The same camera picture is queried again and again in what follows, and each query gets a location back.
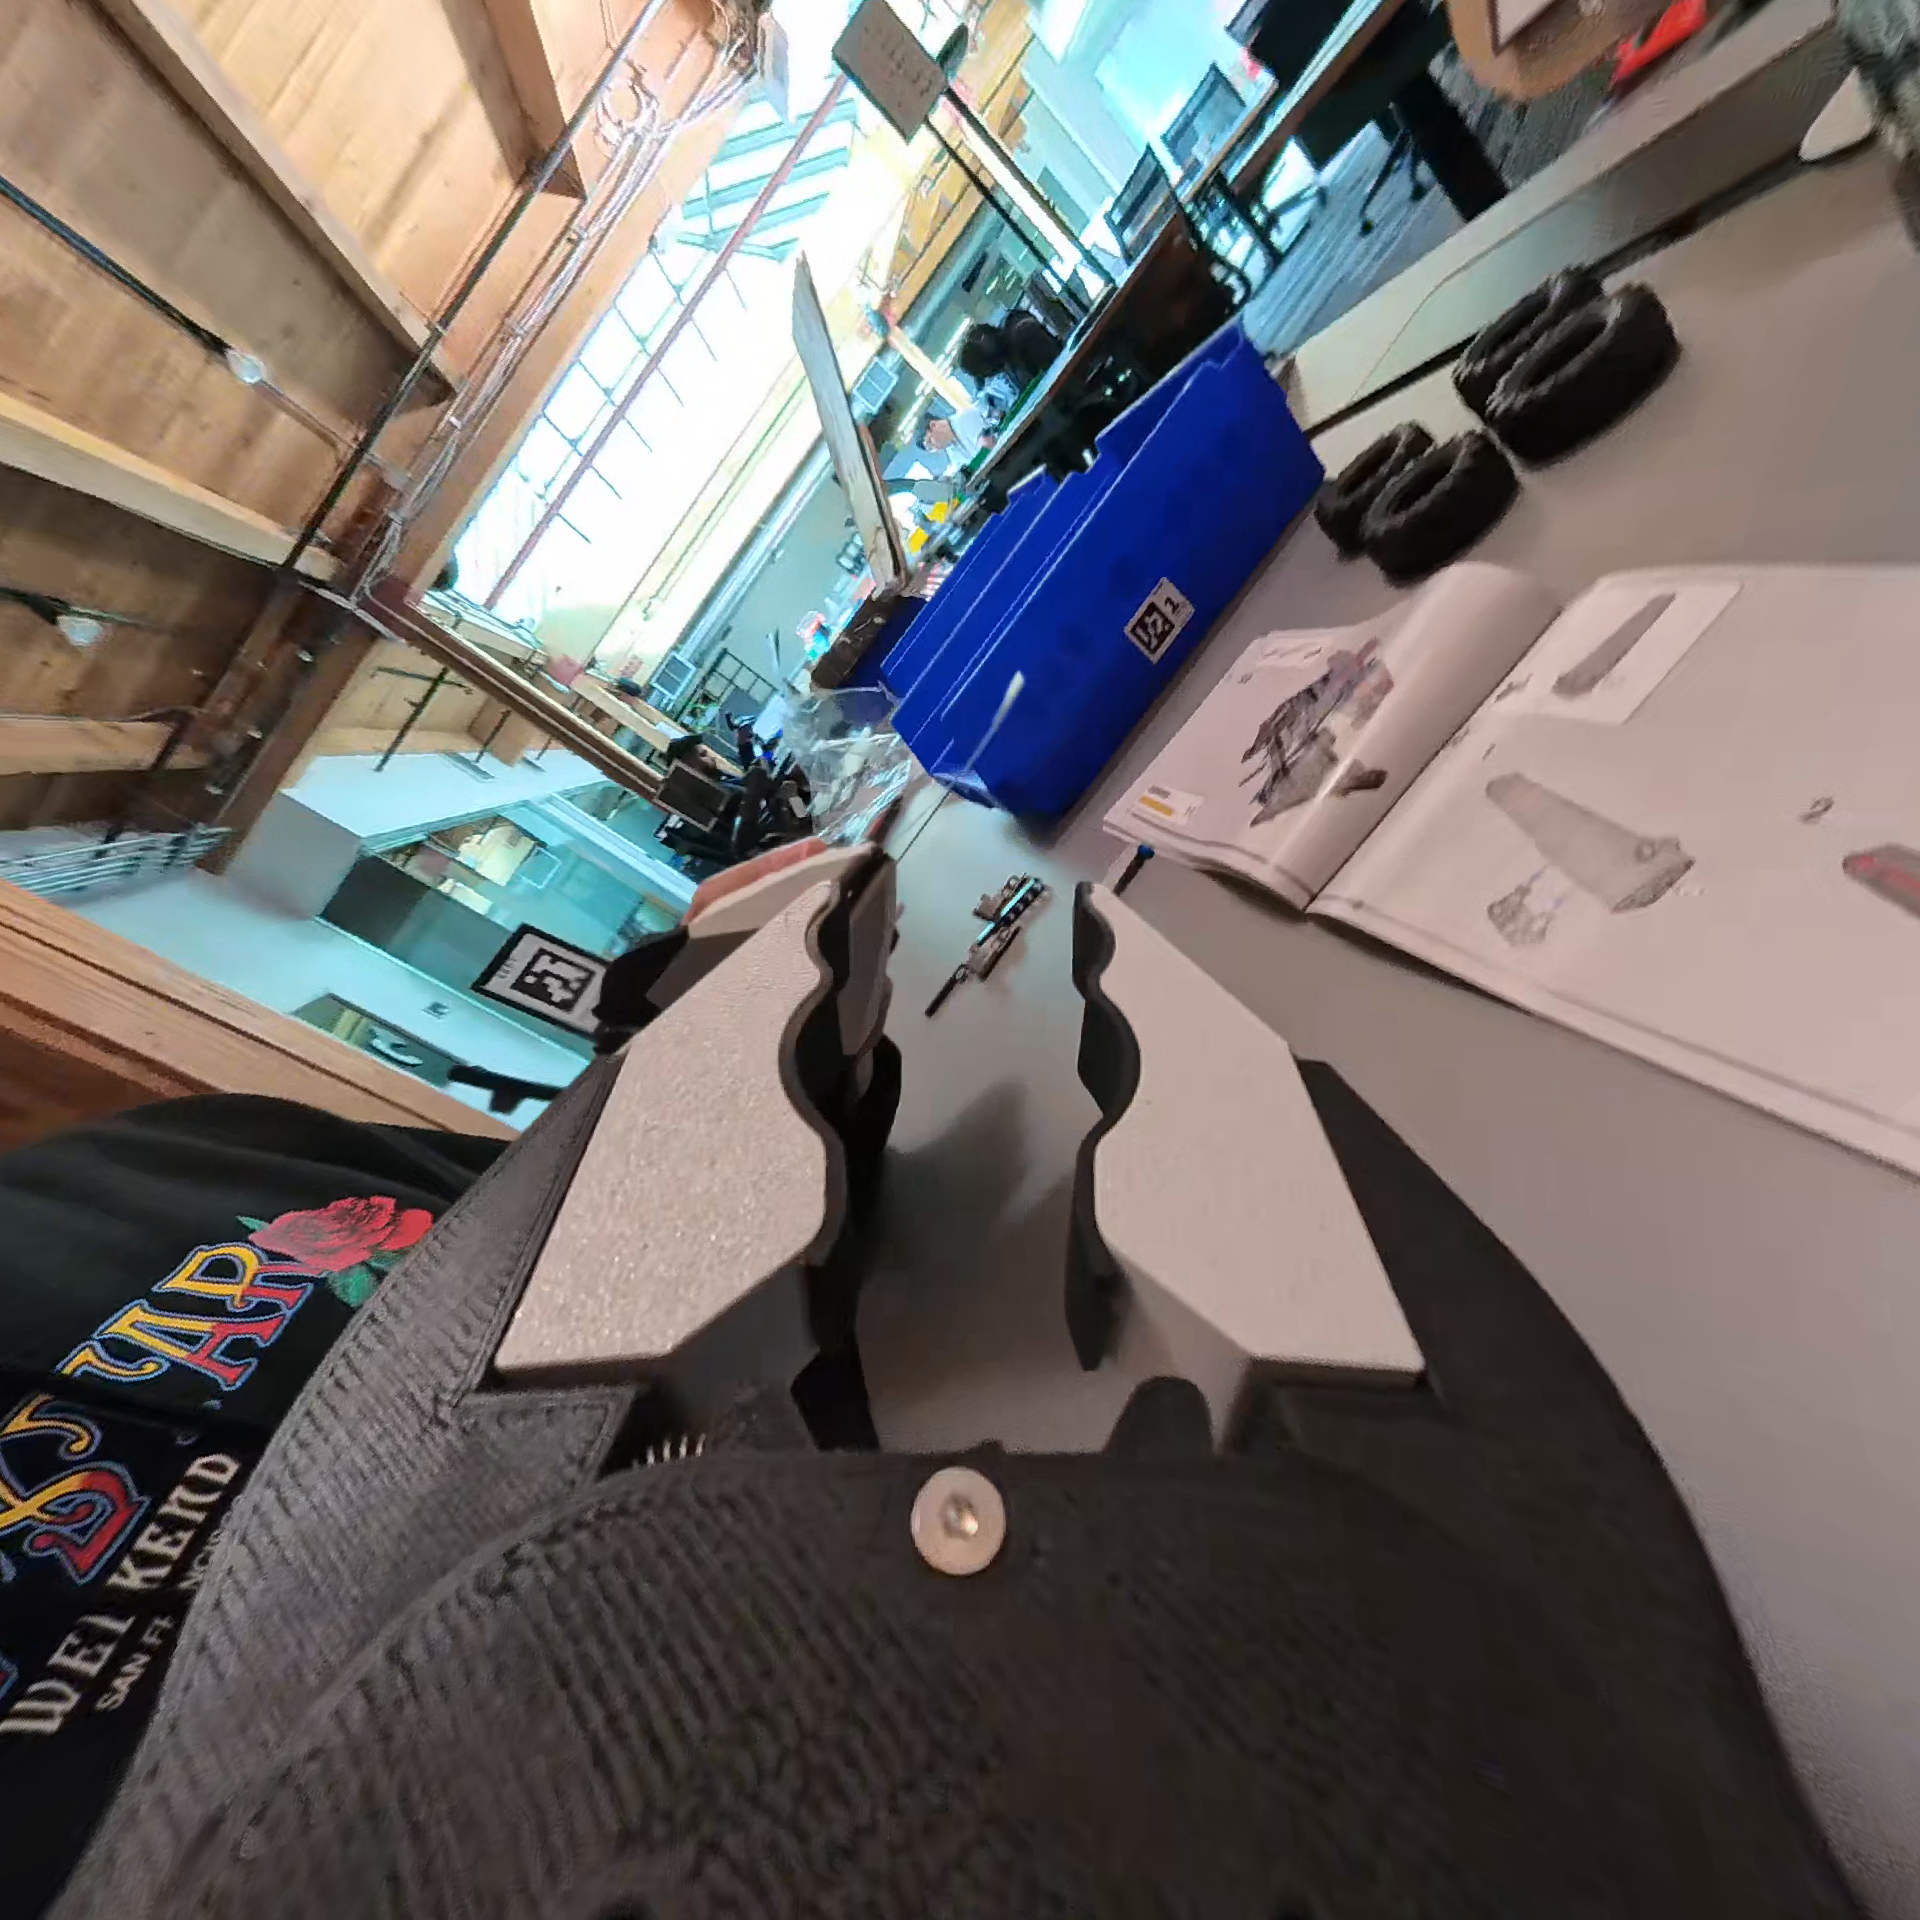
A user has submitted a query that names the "black-white marker sign stand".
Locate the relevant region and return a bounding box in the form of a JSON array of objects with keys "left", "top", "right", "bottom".
[{"left": 470, "top": 926, "right": 608, "bottom": 1052}]

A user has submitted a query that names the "small dark toy brick piece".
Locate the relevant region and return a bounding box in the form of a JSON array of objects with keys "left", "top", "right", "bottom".
[{"left": 921, "top": 927, "right": 1024, "bottom": 1021}]

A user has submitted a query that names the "clear plastic bag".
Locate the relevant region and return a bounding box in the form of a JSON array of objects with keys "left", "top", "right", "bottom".
[{"left": 771, "top": 697, "right": 921, "bottom": 847}]

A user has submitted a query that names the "blue plastic bin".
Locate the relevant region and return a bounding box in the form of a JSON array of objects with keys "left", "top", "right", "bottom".
[
  {"left": 918, "top": 351, "right": 1261, "bottom": 797},
  {"left": 882, "top": 375, "right": 1201, "bottom": 751}
]

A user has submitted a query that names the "white slanted board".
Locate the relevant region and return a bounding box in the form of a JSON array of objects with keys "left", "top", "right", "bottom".
[{"left": 785, "top": 252, "right": 921, "bottom": 594}]

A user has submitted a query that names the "person's left hand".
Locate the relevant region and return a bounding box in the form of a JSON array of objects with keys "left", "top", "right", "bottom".
[{"left": 691, "top": 835, "right": 834, "bottom": 923}]

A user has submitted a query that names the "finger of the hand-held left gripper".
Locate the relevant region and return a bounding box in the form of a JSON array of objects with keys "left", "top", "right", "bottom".
[{"left": 816, "top": 844, "right": 902, "bottom": 1109}]

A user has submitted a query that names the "person's torso in black top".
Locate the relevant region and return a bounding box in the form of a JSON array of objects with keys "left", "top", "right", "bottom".
[{"left": 0, "top": 1095, "right": 511, "bottom": 1920}]

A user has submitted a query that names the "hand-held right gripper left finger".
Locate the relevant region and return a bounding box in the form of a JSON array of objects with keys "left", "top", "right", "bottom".
[{"left": 490, "top": 879, "right": 866, "bottom": 1391}]

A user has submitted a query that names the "grey neighbouring desk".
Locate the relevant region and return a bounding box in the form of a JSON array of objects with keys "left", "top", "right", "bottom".
[{"left": 1287, "top": 7, "right": 1882, "bottom": 436}]

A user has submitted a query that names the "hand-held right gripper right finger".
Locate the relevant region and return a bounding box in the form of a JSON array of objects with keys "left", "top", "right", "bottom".
[{"left": 1063, "top": 883, "right": 1425, "bottom": 1439}]

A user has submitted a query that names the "open instruction booklet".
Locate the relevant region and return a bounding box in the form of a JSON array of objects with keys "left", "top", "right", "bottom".
[{"left": 1101, "top": 563, "right": 1920, "bottom": 1179}]

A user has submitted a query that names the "blue bin with tag label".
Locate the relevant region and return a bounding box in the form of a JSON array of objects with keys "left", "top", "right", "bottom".
[{"left": 959, "top": 319, "right": 1325, "bottom": 826}]

